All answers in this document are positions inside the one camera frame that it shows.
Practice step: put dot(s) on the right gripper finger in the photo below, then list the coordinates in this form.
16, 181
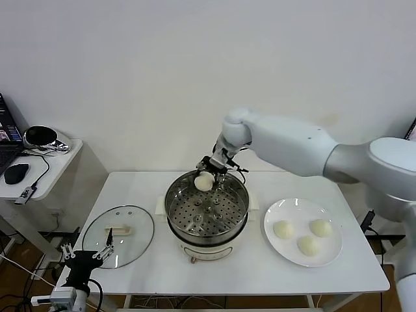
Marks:
201, 169
221, 180

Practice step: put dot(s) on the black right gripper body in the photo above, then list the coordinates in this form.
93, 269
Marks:
214, 166

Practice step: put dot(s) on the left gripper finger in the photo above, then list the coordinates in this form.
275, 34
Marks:
109, 248
69, 252

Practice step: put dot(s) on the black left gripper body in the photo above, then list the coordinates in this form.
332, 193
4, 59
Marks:
79, 263

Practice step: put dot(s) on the white steamed baozi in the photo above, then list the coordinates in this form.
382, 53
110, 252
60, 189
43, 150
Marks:
321, 227
204, 182
308, 246
283, 230

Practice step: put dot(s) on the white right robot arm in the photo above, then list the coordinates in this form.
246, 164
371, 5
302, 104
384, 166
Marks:
292, 143

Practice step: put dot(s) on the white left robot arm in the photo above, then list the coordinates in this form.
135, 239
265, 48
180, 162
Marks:
76, 300

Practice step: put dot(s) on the perforated steel steamer basket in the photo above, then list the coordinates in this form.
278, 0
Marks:
211, 217

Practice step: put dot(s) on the small grey usb hub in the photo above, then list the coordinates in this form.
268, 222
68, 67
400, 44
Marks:
25, 196

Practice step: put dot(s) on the black computer mouse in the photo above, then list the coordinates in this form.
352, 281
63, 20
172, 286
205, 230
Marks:
16, 174

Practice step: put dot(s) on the round white plate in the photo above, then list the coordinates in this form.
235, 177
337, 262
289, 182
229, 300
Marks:
292, 253

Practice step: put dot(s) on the black laptop on rounded desk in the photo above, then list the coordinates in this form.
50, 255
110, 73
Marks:
8, 156

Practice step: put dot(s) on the shiny chrome helmet-shaped object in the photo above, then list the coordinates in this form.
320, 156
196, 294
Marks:
40, 136

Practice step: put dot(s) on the black power adapter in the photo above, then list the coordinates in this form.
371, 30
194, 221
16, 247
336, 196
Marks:
369, 220

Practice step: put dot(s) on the white side desk with label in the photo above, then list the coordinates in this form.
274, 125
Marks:
388, 252

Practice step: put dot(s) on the dark laptop on labelled desk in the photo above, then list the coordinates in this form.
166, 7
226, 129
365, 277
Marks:
412, 131

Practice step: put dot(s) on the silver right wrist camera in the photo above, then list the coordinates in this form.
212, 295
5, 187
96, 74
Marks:
221, 156

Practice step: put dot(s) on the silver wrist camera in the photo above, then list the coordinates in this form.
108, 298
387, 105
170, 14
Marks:
61, 296
221, 156

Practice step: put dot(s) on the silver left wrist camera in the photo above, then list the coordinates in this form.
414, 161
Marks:
61, 296

